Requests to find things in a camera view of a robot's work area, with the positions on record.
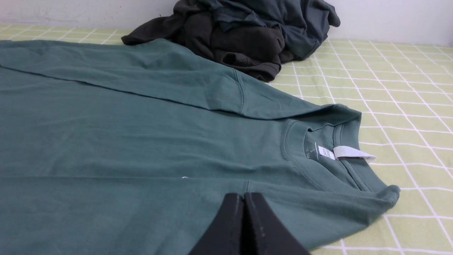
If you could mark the dark brown crumpled garment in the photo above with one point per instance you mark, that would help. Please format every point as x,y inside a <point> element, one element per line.
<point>256,51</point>

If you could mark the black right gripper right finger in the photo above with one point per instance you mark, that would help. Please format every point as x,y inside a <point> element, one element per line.
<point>264,233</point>

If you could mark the green checkered tablecloth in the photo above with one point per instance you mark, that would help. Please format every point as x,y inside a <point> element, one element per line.
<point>404,95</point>

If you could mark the green long-sleeved shirt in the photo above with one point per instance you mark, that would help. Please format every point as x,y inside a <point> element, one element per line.
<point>130,150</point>

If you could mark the dark blue-grey crumpled garment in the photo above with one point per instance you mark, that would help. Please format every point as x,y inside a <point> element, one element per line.
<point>304,24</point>

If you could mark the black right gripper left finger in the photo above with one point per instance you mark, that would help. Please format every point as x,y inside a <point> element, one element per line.
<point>223,236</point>

